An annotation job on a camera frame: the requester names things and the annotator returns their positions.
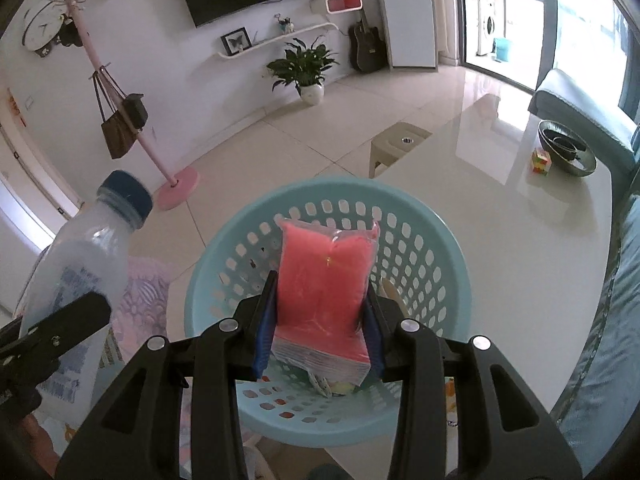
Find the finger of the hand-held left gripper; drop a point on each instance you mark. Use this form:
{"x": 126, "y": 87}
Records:
{"x": 65, "y": 325}

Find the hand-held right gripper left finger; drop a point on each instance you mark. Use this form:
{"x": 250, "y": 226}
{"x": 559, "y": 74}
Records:
{"x": 261, "y": 332}

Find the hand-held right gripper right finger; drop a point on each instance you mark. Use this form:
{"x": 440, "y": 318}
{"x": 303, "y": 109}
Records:
{"x": 375, "y": 345}

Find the polka dot bag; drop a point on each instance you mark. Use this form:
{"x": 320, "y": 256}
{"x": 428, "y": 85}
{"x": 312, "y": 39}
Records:
{"x": 320, "y": 385}

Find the translucent plastic bottle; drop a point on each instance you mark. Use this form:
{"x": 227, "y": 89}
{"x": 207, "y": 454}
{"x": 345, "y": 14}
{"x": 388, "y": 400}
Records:
{"x": 85, "y": 260}

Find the pink tissue pack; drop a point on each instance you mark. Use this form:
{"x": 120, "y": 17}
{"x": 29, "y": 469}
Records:
{"x": 325, "y": 290}

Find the teal plastic basket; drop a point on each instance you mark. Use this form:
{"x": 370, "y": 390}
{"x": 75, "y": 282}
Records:
{"x": 320, "y": 186}

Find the person's left forearm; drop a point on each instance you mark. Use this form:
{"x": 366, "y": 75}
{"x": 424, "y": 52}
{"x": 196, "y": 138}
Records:
{"x": 37, "y": 445}

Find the white room door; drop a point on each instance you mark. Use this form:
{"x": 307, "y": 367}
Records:
{"x": 20, "y": 240}

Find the pink coat rack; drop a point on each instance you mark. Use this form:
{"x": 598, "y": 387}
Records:
{"x": 177, "y": 192}

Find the brown tote bag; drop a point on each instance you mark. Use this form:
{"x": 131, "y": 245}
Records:
{"x": 117, "y": 135}

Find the beige plastic stool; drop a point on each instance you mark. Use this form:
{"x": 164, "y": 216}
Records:
{"x": 395, "y": 147}

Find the small black bag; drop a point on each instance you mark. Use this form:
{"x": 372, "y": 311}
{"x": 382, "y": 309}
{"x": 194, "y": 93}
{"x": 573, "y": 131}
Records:
{"x": 135, "y": 112}

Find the red hanging ornament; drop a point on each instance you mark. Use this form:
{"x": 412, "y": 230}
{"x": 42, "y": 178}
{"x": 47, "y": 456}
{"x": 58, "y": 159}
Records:
{"x": 15, "y": 106}

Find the colourful puzzle cube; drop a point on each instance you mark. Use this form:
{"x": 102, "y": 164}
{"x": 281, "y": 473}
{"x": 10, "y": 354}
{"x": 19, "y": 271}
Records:
{"x": 541, "y": 161}

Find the potted green plant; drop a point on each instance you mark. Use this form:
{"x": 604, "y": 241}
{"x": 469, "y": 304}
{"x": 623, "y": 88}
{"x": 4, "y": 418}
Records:
{"x": 300, "y": 67}

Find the dark round bowl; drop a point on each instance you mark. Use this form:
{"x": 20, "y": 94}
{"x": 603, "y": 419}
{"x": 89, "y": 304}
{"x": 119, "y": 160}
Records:
{"x": 575, "y": 165}

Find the black cap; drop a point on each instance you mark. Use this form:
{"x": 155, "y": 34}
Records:
{"x": 70, "y": 36}

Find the framed butterfly picture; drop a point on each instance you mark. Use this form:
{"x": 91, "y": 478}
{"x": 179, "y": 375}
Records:
{"x": 236, "y": 41}

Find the low white wavy shelf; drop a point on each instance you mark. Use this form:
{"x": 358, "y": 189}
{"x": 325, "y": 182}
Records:
{"x": 280, "y": 39}

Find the black acoustic guitar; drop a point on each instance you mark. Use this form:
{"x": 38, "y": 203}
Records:
{"x": 367, "y": 45}

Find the small vase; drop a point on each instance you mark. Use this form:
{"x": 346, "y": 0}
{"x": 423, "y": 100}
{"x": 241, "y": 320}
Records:
{"x": 285, "y": 24}

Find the grey-blue sofa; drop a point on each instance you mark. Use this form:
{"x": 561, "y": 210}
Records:
{"x": 590, "y": 110}

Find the blue bucket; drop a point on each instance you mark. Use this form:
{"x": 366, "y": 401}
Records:
{"x": 503, "y": 50}

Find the red and white box shelf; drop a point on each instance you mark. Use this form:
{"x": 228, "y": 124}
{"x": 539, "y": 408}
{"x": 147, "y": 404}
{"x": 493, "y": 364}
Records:
{"x": 342, "y": 4}

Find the white washing machine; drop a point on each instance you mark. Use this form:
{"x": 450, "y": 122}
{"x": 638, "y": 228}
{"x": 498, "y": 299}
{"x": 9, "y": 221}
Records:
{"x": 486, "y": 25}

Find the grey-blue curtain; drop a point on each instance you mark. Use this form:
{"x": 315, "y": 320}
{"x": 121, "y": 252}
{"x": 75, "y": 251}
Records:
{"x": 445, "y": 10}

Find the black sliding glass door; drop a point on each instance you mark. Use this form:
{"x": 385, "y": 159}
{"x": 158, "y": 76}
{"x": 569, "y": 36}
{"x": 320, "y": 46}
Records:
{"x": 547, "y": 20}

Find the white light switch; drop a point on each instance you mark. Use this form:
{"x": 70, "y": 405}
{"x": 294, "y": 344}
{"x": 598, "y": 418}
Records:
{"x": 29, "y": 102}

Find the panda wall clock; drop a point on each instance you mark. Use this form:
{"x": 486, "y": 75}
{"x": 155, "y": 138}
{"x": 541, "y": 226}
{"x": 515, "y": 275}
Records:
{"x": 42, "y": 25}

